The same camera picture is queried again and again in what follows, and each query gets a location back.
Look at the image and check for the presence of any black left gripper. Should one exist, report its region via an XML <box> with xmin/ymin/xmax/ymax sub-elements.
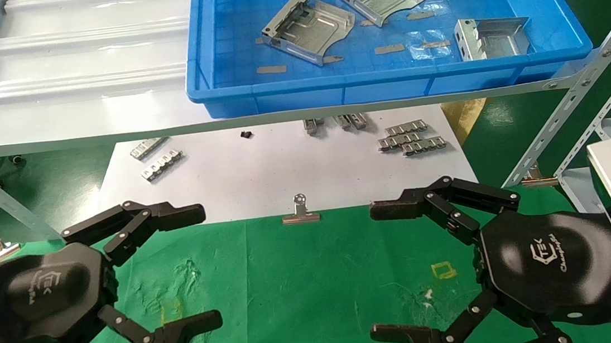
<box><xmin>0</xmin><ymin>192</ymin><xmax>225</xmax><ymax>343</ymax></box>

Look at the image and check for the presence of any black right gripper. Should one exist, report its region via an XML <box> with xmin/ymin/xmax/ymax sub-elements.
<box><xmin>355</xmin><ymin>160</ymin><xmax>611</xmax><ymax>343</ymax></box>

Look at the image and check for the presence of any green table cloth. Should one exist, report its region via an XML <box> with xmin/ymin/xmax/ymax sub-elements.
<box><xmin>0</xmin><ymin>178</ymin><xmax>611</xmax><ymax>343</ymax></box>

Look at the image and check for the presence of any white paper sheet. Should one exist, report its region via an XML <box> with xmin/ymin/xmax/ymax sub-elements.
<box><xmin>91</xmin><ymin>100</ymin><xmax>483</xmax><ymax>235</ymax></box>

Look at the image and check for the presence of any brown cardboard piece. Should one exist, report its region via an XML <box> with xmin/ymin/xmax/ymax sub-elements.
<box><xmin>441</xmin><ymin>98</ymin><xmax>491</xmax><ymax>148</ymax></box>

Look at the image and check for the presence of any grey metal side shelf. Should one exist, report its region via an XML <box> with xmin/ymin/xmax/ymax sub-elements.
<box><xmin>553</xmin><ymin>117</ymin><xmax>611</xmax><ymax>216</ymax></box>

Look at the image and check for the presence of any blue plastic bin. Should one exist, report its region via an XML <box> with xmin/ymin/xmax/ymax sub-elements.
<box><xmin>177</xmin><ymin>0</ymin><xmax>597</xmax><ymax>122</ymax></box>

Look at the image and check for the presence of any clear plastic bag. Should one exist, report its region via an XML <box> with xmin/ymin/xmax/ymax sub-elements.
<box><xmin>406</xmin><ymin>28</ymin><xmax>453</xmax><ymax>62</ymax></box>

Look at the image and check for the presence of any white corrugated shelf panel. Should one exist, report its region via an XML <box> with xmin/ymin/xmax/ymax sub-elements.
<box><xmin>0</xmin><ymin>0</ymin><xmax>609</xmax><ymax>150</ymax></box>

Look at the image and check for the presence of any box shaped sheet metal part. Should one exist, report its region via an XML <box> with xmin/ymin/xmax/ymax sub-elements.
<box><xmin>454</xmin><ymin>13</ymin><xmax>533</xmax><ymax>62</ymax></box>

